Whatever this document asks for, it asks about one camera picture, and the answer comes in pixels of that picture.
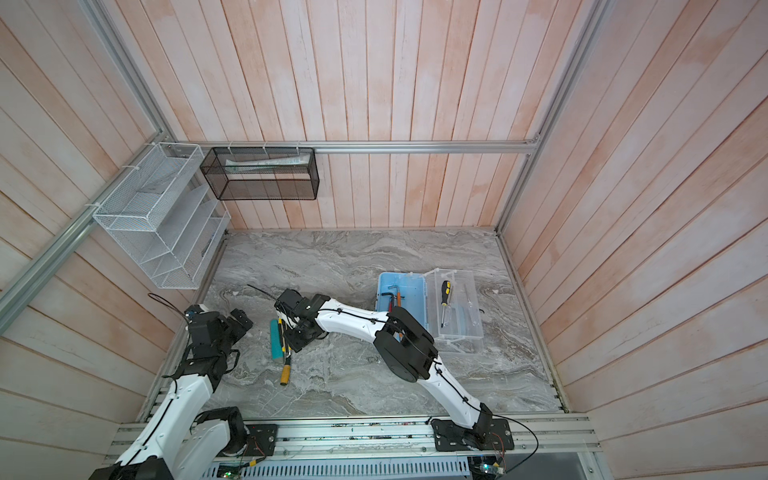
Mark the aluminium horizontal back rail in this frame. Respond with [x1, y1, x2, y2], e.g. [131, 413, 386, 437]
[195, 140, 539, 154]

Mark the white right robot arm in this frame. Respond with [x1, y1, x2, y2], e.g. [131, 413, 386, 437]
[274, 289, 493, 449]

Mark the aluminium corner post right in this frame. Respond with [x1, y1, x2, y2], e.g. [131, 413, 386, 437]
[495, 0, 616, 237]

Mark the black wire mesh basket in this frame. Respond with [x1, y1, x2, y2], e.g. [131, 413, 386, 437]
[201, 146, 320, 201]

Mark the yellow black utility knife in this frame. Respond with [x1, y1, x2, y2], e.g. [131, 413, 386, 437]
[278, 319, 290, 357]

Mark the white wire mesh shelf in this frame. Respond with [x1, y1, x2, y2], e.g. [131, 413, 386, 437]
[94, 143, 230, 290]

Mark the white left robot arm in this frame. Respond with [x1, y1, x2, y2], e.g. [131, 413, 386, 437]
[91, 305, 253, 479]

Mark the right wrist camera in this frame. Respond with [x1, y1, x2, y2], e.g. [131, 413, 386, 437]
[275, 289, 308, 319]

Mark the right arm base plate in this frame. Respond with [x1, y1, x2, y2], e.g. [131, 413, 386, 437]
[429, 418, 514, 452]

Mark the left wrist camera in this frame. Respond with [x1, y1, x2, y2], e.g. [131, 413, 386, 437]
[183, 304, 208, 321]

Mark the aluminium corner post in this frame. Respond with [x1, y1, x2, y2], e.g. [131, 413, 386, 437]
[495, 0, 616, 237]
[78, 0, 175, 141]

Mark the blue plastic tool box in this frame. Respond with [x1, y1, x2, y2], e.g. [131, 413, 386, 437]
[376, 268, 484, 355]

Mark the aluminium left wall rail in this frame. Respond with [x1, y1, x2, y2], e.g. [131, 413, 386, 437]
[1, 131, 169, 334]

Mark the yellow black small screwdriver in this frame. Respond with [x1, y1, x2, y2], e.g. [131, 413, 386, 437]
[440, 280, 452, 328]

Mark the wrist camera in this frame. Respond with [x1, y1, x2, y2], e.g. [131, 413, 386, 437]
[275, 289, 308, 319]
[183, 304, 208, 321]

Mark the white vent grille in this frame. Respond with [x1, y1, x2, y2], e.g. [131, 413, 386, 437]
[201, 457, 472, 479]

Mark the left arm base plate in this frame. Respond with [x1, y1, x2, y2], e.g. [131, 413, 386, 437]
[214, 423, 278, 457]

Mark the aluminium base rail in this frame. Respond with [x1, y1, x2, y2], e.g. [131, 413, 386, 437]
[104, 416, 601, 466]

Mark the teal tool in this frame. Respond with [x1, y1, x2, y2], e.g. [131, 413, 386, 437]
[270, 319, 284, 360]

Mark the aluminium corner post left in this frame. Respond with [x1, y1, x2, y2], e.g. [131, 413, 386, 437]
[78, 0, 175, 141]

